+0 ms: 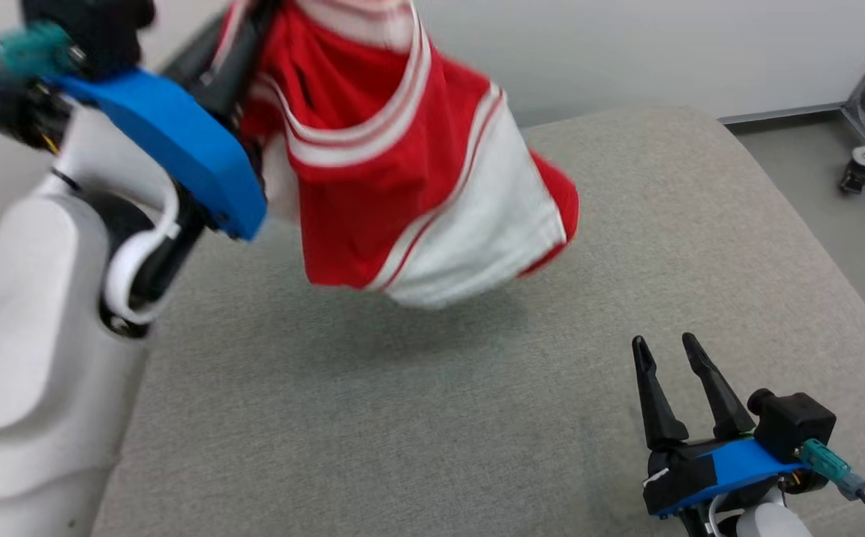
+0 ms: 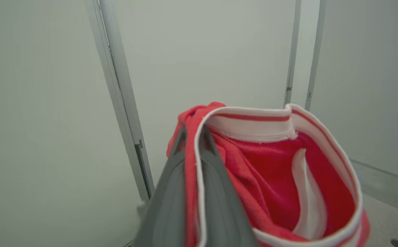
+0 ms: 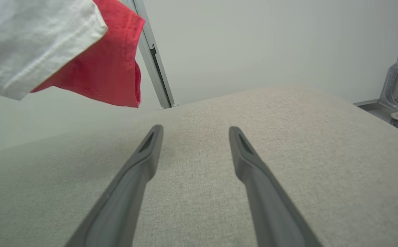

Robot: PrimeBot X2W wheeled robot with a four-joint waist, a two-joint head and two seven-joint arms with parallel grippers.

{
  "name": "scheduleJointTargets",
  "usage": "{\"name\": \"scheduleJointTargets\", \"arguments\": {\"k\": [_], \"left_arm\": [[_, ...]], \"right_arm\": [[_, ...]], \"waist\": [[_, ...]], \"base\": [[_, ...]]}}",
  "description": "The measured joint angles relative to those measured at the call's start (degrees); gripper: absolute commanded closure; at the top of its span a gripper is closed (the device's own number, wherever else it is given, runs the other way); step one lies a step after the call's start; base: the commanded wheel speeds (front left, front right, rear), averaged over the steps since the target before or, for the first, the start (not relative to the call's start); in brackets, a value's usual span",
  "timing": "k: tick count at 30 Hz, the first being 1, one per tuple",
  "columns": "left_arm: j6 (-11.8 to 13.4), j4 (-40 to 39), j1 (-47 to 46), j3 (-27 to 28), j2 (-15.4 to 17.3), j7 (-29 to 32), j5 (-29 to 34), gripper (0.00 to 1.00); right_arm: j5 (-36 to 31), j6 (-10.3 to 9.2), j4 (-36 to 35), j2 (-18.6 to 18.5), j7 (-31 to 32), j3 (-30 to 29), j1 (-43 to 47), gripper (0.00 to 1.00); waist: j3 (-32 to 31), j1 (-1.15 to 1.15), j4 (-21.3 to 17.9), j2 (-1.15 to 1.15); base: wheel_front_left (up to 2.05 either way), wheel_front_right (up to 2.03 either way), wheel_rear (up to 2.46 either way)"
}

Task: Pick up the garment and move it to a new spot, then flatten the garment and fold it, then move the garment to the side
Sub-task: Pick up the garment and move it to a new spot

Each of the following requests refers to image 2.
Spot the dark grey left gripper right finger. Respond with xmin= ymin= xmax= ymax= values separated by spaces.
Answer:
xmin=198 ymin=125 xmax=260 ymax=247

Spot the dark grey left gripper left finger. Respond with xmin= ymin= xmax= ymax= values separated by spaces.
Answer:
xmin=134 ymin=126 xmax=188 ymax=247

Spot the red jersey with white trim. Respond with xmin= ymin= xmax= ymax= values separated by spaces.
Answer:
xmin=166 ymin=102 xmax=371 ymax=247

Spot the grey metal partition post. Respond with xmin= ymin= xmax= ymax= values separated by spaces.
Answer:
xmin=87 ymin=0 xmax=155 ymax=203

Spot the grey wall baseboard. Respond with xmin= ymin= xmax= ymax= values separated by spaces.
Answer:
xmin=350 ymin=159 xmax=398 ymax=220

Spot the grey metal wall strip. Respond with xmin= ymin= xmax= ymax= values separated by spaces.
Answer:
xmin=283 ymin=0 xmax=302 ymax=108
xmin=304 ymin=0 xmax=326 ymax=111

